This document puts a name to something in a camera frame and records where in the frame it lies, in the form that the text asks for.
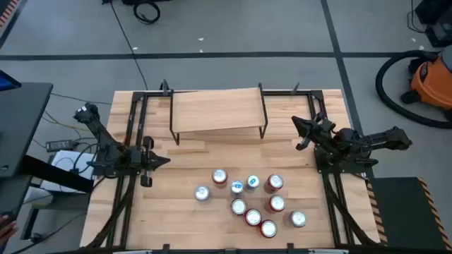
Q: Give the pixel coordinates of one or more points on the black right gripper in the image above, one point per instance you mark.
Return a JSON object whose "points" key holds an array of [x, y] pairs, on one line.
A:
{"points": [[321, 135]]}

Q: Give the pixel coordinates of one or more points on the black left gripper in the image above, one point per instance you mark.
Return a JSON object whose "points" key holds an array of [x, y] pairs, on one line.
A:
{"points": [[147, 155]]}

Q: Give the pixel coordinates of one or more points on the silver Diet Coke can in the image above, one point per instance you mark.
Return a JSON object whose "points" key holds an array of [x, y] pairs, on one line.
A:
{"points": [[298, 218], [202, 193]]}

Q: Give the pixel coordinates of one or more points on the Star Wars Coca-Cola can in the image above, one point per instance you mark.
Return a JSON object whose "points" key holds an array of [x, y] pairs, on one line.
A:
{"points": [[238, 206], [275, 181]]}

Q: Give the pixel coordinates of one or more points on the red Fanta can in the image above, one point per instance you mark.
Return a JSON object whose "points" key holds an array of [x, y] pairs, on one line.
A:
{"points": [[277, 203], [219, 176]]}

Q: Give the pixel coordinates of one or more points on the blue silver Red Bull can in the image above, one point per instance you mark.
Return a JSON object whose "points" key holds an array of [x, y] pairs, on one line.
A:
{"points": [[237, 186], [253, 181]]}

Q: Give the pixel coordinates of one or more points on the red Coke Zero can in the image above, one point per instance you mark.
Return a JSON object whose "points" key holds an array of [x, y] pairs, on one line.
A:
{"points": [[268, 228], [253, 217]]}

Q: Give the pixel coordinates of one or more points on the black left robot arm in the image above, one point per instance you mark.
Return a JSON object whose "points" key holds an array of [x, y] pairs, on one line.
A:
{"points": [[102, 134]]}

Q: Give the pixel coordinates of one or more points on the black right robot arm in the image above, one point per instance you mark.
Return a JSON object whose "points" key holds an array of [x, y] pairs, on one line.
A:
{"points": [[385, 137]]}

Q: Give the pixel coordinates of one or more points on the white box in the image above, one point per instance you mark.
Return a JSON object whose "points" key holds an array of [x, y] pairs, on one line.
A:
{"points": [[67, 158]]}

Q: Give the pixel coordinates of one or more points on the black power adapter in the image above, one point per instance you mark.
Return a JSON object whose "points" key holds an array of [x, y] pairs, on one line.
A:
{"points": [[59, 145]]}

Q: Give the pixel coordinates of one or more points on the black hazard-striped platform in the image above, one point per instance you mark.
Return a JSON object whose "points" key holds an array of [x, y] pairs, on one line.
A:
{"points": [[8, 10], [399, 211]]}

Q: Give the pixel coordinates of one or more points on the black desk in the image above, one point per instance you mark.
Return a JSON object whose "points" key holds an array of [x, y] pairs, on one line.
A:
{"points": [[21, 123]]}

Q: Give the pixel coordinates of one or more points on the person's hand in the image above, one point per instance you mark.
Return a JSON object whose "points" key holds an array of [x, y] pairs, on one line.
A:
{"points": [[6, 229]]}

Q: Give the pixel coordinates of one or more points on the black equipment case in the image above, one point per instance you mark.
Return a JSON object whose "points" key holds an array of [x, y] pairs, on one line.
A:
{"points": [[438, 28]]}

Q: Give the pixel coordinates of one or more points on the blue lit screen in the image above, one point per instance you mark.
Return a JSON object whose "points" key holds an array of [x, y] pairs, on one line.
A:
{"points": [[7, 83]]}

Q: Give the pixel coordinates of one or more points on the black metal rig frame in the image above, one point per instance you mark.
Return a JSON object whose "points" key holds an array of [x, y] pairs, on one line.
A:
{"points": [[142, 116]]}

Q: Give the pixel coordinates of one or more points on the wooden shelf black metal frame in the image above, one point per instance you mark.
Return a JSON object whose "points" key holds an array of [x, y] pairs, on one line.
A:
{"points": [[217, 109]]}

